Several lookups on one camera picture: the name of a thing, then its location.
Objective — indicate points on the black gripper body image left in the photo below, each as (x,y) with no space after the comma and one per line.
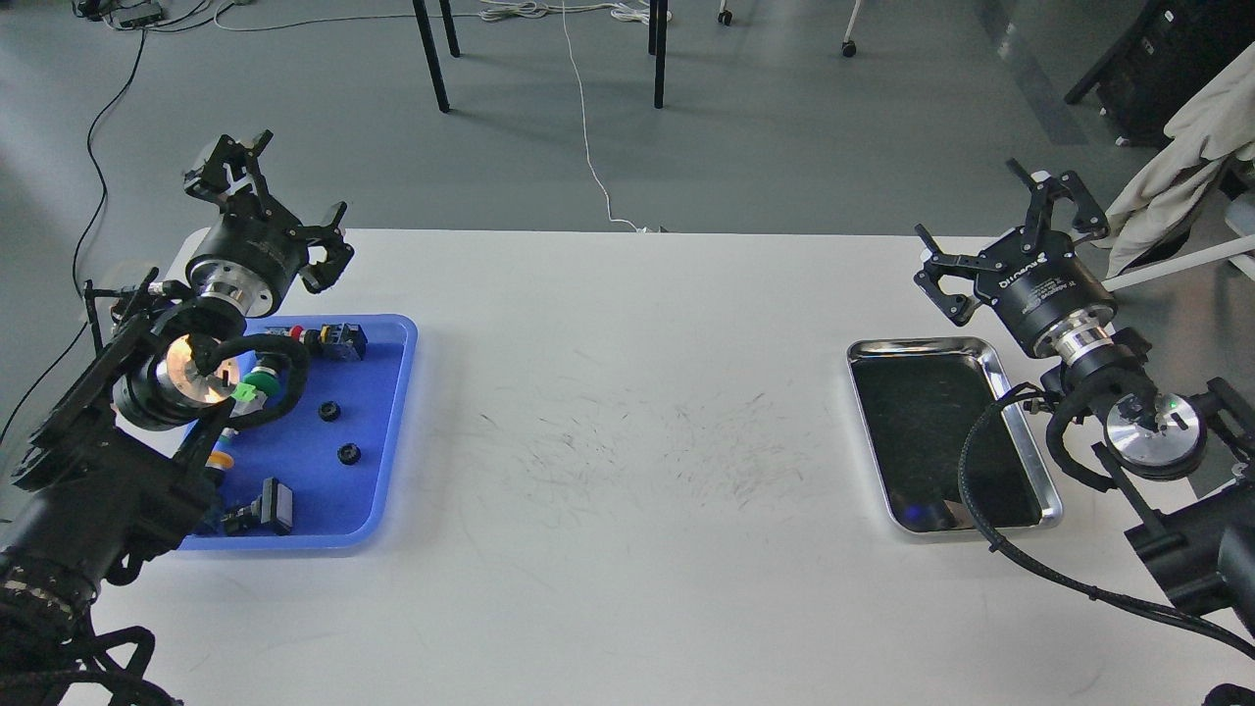
(251,260)

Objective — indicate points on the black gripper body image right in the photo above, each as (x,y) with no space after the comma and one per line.
(1039,292)

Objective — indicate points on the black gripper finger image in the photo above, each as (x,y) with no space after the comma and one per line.
(319,276)
(1045,191)
(985,270)
(228,176)

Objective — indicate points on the small black gear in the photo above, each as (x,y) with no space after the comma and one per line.
(329,411)
(349,454)

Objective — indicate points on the silver metal tray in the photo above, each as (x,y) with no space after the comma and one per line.
(918,399)

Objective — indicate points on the blue plastic tray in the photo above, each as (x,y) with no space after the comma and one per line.
(335,505)

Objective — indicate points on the red emergency push button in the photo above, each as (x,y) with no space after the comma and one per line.
(346,342)

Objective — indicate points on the beige cloth on chair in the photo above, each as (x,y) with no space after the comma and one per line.
(1214,125)

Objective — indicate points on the black cabinet top right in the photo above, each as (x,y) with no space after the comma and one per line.
(1168,54)

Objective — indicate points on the black square push button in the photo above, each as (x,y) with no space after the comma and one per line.
(272,510)

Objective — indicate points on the black table leg left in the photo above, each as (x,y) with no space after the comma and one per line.
(428,41)

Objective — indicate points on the black table leg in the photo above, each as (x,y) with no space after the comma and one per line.
(658,17)
(428,41)

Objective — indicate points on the black table leg right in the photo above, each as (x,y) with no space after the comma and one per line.
(658,17)

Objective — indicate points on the green push button switch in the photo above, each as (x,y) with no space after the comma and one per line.
(257,387)

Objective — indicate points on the yellow push button switch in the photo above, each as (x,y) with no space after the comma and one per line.
(216,468)

